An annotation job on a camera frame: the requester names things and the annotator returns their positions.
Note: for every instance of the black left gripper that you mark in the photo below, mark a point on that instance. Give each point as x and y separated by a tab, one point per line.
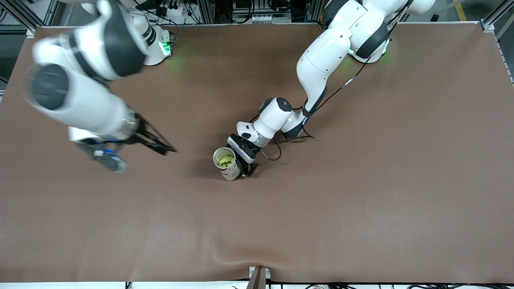
247	153

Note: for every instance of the yellow Wilson printed tennis ball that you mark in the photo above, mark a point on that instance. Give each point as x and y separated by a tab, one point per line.
227	161

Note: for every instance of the metal table edge bracket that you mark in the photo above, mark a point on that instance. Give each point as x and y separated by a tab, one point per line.
259	277

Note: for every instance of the white power strip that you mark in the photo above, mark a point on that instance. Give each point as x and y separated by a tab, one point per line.
172	11

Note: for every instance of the brown table mat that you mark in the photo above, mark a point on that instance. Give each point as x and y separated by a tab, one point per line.
361	200

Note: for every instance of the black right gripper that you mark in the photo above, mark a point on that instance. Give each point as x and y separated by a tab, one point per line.
145	134

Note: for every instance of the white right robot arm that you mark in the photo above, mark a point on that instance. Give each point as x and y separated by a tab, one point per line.
88	104

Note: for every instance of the white terminal block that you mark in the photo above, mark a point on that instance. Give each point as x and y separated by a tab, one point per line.
265	19

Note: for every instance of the clear tennis ball can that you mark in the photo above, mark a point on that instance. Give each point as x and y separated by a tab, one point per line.
232	173

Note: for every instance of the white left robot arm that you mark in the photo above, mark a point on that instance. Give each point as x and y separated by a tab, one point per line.
321	68

